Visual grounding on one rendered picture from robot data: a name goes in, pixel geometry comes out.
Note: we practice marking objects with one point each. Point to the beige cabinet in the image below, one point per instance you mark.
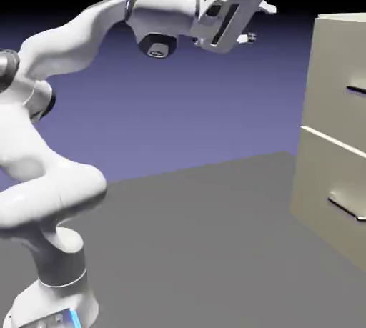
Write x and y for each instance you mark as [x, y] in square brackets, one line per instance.
[334, 133]

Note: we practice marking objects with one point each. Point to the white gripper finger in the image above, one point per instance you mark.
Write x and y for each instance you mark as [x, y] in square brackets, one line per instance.
[246, 38]
[268, 7]

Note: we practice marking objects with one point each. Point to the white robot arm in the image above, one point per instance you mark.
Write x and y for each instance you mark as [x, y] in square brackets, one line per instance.
[71, 36]

